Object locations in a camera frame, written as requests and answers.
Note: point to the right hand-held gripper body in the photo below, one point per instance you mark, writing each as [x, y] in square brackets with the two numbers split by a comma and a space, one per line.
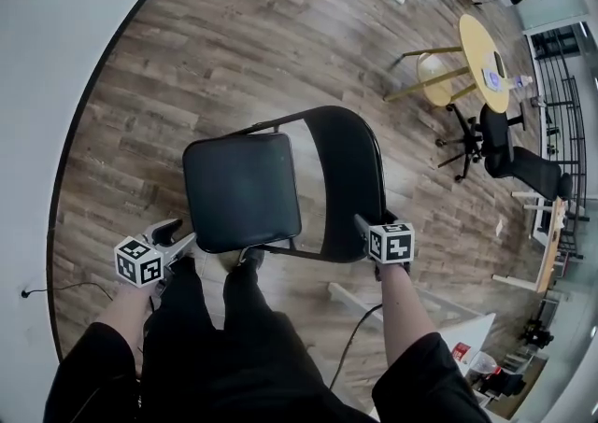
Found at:
[391, 243]

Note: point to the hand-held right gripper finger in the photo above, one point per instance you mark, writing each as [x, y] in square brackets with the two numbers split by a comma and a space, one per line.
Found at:
[362, 227]

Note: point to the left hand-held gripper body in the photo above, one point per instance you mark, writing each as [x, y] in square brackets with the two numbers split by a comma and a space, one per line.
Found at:
[138, 262]

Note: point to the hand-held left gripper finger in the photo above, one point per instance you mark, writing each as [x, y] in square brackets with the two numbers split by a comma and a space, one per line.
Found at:
[169, 229]
[186, 243]

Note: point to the black folding chair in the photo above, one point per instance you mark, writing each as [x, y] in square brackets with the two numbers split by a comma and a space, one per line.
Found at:
[243, 187]

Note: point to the person's left forearm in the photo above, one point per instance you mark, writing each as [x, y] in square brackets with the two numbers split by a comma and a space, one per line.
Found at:
[122, 314]

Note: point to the person's right forearm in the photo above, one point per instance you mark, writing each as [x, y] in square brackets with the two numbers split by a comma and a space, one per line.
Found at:
[404, 314]

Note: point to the black office chair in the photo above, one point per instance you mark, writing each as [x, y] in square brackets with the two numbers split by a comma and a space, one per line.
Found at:
[504, 150]

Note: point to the person's black shoe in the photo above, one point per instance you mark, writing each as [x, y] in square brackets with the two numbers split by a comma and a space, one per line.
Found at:
[251, 258]

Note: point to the white board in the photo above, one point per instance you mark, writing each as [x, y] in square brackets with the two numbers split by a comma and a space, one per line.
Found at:
[350, 300]

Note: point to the person's black trousers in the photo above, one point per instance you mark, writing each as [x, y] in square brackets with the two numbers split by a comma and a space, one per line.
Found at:
[224, 346]

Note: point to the white table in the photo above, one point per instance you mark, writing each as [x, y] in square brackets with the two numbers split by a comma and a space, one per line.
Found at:
[467, 332]

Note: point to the red box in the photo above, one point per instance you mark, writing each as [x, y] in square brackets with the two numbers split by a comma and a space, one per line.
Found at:
[461, 351]

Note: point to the clear bottle with red cap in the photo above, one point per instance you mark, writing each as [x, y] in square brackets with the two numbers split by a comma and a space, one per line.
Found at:
[483, 364]

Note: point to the wooden desk with white legs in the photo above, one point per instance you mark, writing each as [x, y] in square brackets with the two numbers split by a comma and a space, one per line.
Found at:
[551, 243]

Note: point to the round yellow stool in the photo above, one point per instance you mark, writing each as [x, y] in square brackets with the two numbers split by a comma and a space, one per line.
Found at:
[437, 80]

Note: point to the purple and white packet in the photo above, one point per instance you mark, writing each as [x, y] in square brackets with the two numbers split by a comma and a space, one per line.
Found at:
[491, 79]

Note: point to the clear plastic bottle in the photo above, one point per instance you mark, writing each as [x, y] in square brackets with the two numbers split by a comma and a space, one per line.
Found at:
[519, 81]

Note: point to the round yellow table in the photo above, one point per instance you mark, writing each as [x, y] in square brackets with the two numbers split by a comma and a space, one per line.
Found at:
[481, 57]

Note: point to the black phone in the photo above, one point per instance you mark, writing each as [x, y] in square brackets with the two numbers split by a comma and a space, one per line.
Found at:
[500, 64]

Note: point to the black metal railing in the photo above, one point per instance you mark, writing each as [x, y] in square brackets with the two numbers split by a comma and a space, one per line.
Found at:
[563, 99]

